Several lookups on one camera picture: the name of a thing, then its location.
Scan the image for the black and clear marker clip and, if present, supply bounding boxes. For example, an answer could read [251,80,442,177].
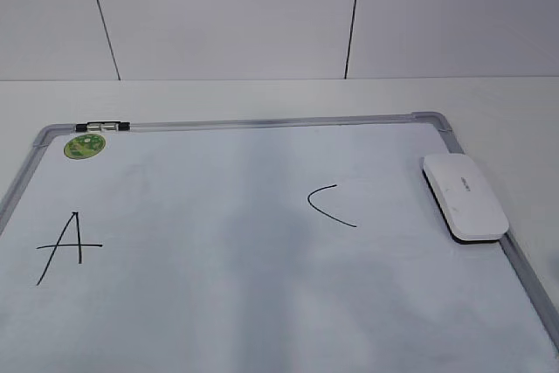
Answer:
[74,121,130,133]

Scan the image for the white whiteboard eraser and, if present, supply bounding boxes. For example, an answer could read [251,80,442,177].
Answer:
[423,153,509,244]

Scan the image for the round green magnet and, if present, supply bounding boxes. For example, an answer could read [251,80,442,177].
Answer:
[64,134,106,160]

